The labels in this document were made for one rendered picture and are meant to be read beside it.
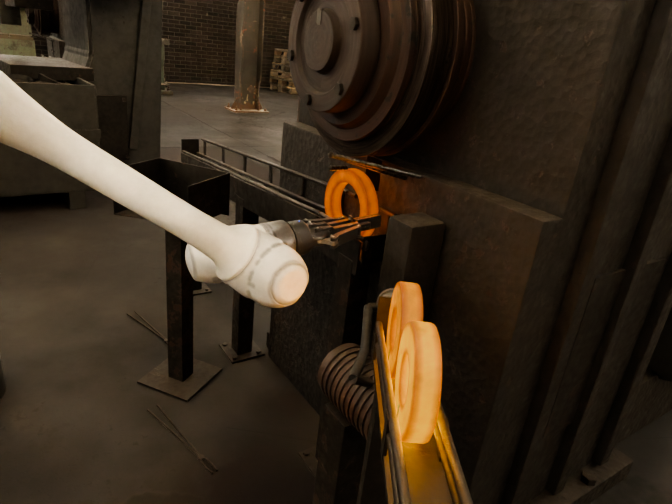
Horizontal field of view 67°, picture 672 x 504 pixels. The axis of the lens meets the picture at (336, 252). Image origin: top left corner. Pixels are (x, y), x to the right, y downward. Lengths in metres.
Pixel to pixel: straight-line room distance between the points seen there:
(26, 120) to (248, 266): 0.38
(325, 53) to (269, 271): 0.49
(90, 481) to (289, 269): 0.96
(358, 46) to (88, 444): 1.28
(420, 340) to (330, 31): 0.67
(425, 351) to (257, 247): 0.33
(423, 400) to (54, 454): 1.24
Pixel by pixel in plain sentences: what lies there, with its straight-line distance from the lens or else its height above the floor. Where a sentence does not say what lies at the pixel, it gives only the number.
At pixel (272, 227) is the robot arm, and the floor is 0.76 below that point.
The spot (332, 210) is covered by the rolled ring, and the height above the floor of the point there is 0.72.
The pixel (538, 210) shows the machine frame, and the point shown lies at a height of 0.87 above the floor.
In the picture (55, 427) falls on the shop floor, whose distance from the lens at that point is 1.77.
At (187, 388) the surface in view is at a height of 0.01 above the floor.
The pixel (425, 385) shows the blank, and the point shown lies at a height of 0.76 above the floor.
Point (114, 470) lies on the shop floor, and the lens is 1.60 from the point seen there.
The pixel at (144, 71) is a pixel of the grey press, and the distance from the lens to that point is 3.97.
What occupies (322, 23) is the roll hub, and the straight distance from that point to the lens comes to 1.11.
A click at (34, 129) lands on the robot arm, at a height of 0.95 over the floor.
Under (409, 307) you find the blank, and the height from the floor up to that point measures 0.77.
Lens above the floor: 1.12
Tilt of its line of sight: 22 degrees down
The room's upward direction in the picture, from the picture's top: 7 degrees clockwise
